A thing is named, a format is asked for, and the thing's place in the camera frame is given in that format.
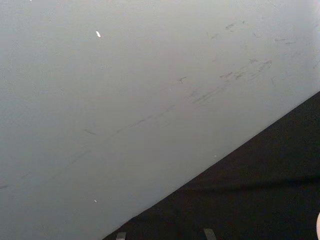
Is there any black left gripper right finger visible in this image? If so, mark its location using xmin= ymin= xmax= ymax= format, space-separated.
xmin=202 ymin=227 xmax=218 ymax=240

